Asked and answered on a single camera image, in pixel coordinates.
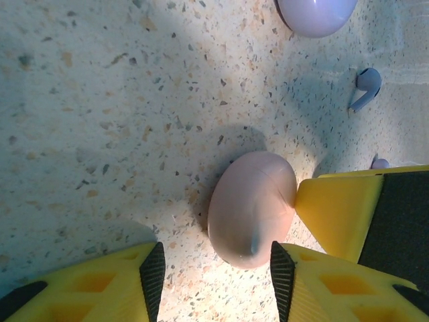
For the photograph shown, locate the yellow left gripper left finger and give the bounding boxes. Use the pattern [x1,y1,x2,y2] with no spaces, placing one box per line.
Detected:
[0,241,167,322]

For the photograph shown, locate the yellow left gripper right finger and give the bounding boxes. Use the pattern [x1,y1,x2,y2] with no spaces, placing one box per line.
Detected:
[269,241,429,322]

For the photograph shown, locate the pink earbud charging case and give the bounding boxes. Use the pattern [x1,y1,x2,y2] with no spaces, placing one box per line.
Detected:
[206,150,298,269]

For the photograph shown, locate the purple earbud charging case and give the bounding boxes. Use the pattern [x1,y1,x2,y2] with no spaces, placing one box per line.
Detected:
[275,0,359,39]

